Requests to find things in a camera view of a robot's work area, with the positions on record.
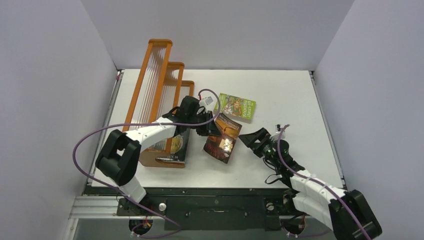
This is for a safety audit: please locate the green cover paperback book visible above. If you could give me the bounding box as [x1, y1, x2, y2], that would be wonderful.
[214, 93, 257, 124]

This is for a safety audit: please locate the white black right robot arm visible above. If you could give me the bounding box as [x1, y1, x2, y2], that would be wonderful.
[238, 124, 383, 240]

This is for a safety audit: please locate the dark Moon and Sixpence book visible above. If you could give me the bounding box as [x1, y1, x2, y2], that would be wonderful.
[155, 129, 190, 168]

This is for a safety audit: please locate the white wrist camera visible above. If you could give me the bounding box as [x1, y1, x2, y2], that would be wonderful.
[199, 96, 214, 108]
[275, 124, 290, 139]

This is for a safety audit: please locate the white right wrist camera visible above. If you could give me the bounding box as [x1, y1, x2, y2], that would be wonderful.
[275, 124, 290, 139]

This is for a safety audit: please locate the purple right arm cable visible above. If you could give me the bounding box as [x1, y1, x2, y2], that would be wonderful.
[276, 124, 374, 240]

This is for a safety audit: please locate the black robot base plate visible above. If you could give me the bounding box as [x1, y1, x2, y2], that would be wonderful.
[82, 185, 349, 233]

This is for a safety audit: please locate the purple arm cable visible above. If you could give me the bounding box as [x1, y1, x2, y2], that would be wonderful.
[72, 88, 222, 239]
[276, 124, 374, 240]

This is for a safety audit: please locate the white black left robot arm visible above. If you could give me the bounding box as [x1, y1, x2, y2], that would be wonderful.
[95, 96, 221, 215]

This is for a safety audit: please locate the brown cover paperback book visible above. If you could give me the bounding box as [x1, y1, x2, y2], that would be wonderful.
[203, 112, 242, 164]

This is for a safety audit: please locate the aluminium rail frame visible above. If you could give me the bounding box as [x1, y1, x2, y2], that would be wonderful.
[64, 195, 372, 240]

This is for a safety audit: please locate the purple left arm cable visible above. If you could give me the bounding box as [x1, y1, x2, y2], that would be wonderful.
[72, 88, 222, 239]

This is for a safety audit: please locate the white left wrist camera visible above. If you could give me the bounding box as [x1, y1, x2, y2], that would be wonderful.
[199, 96, 214, 108]

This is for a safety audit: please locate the orange wooden file rack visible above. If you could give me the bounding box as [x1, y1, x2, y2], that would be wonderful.
[123, 38, 195, 169]

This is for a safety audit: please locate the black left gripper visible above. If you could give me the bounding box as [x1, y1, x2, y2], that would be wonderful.
[187, 111, 222, 138]

